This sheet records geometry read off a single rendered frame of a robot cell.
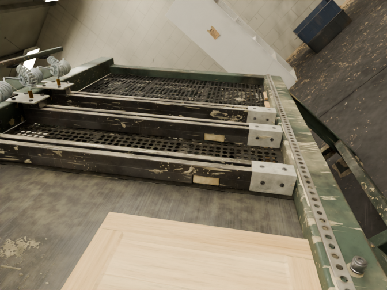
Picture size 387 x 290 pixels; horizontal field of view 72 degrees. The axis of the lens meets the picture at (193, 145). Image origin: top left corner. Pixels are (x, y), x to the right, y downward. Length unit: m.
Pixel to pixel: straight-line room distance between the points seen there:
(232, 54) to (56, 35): 4.18
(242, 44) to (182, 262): 3.70
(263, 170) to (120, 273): 0.46
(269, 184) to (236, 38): 3.41
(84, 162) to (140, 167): 0.18
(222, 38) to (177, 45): 1.81
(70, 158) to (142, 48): 5.18
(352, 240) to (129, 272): 0.48
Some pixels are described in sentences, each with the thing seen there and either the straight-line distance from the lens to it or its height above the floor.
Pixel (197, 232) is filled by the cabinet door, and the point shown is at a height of 1.10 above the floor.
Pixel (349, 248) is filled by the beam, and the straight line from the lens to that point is 0.69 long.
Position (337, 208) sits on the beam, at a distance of 0.78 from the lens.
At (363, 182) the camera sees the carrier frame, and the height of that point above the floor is 0.18.
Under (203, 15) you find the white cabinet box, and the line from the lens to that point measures 4.11.
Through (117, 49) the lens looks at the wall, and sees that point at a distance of 6.25.
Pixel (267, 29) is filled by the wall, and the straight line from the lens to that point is 5.49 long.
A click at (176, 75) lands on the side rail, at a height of 1.38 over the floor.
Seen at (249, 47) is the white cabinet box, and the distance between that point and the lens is 4.11.
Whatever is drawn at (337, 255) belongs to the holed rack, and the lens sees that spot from 0.66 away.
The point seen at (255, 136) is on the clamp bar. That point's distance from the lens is 1.06.
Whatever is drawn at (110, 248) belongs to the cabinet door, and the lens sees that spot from 0.65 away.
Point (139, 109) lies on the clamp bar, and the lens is 1.31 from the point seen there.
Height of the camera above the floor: 1.35
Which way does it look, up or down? 11 degrees down
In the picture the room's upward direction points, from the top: 52 degrees counter-clockwise
